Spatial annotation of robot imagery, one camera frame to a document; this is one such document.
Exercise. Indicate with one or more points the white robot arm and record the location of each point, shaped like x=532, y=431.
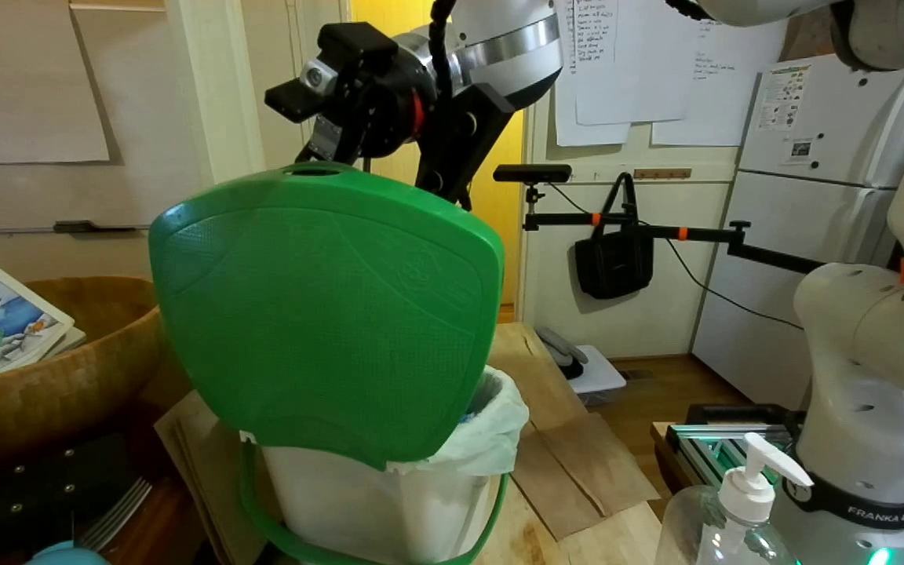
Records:
x=453, y=84

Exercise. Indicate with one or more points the green bin lid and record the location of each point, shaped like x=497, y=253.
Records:
x=329, y=309

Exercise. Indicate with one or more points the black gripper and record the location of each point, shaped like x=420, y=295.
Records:
x=378, y=94

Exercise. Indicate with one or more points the clear pump sanitizer bottle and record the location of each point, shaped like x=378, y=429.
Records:
x=729, y=521

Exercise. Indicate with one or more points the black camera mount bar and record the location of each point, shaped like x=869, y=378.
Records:
x=732, y=236

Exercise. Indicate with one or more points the white compost bin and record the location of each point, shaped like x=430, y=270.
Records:
x=329, y=509

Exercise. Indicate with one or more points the translucent bin liner bag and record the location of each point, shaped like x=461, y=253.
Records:
x=483, y=443

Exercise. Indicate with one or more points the wooden bowl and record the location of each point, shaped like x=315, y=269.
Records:
x=85, y=385

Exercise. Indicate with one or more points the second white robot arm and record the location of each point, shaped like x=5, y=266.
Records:
x=850, y=315

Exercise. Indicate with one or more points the black hanging bag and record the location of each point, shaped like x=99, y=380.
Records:
x=612, y=266

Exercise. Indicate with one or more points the whiteboard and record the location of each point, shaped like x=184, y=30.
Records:
x=49, y=111

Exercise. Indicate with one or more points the white paper sheets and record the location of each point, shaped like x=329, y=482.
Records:
x=641, y=64

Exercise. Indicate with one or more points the white refrigerator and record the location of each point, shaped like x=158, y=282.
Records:
x=819, y=162

